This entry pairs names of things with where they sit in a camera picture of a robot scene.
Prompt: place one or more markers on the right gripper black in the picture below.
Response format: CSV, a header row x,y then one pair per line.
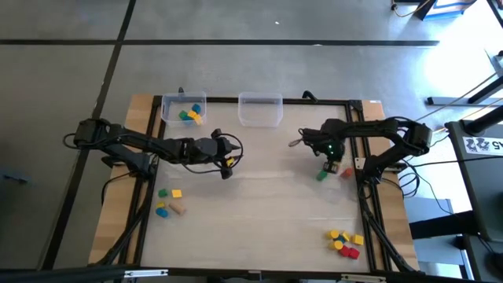
x,y
328,141

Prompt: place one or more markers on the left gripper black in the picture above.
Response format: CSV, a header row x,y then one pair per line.
x,y
208,151

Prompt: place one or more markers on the green wooden cylinder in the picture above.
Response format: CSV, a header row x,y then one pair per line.
x,y
321,175

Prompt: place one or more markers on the orange wooden cylinder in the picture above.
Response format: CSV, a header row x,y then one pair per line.
x,y
346,172

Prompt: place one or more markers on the small blue block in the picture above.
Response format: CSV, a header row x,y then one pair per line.
x,y
196,108
188,120

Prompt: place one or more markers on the small green block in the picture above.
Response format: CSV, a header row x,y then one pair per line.
x,y
183,115

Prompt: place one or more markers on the small red block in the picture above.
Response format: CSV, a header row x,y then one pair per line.
x,y
344,251

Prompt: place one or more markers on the blue wooden cylinder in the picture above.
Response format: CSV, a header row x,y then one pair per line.
x,y
162,212

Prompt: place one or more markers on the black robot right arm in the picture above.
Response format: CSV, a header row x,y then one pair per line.
x,y
377,126

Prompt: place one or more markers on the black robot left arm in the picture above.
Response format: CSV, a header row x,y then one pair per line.
x,y
129,141

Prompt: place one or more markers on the black table clamp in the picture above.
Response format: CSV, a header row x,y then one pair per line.
x,y
310,96
181,91

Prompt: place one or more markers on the medium blue block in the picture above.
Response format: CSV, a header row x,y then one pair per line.
x,y
340,239

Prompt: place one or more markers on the medium red block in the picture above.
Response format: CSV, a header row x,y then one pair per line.
x,y
353,253

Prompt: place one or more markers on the grey desk base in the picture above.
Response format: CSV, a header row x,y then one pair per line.
x,y
430,210

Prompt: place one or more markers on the grey metal stand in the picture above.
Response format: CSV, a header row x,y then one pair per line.
x,y
448,101

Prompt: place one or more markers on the white label sticker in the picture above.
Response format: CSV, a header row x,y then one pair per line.
x,y
481,145

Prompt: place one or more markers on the black desk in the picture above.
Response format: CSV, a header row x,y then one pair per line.
x,y
487,188

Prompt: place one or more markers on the black pole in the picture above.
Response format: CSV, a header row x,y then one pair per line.
x,y
485,120

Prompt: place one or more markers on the blue and white box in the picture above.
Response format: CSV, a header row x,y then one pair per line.
x,y
448,8

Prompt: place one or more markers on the black bar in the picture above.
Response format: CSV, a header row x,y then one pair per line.
x,y
59,274

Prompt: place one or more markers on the white corner bracket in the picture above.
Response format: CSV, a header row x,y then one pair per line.
x,y
358,163

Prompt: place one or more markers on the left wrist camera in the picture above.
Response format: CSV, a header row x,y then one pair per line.
x,y
216,133

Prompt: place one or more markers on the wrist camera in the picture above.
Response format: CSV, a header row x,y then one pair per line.
x,y
308,135
216,133

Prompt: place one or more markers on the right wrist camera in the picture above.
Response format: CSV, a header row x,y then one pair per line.
x,y
308,135

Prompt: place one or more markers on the black table frame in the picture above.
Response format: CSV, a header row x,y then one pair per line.
x,y
222,100

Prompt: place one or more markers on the silver bracket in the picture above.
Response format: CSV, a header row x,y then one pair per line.
x,y
145,273
363,278

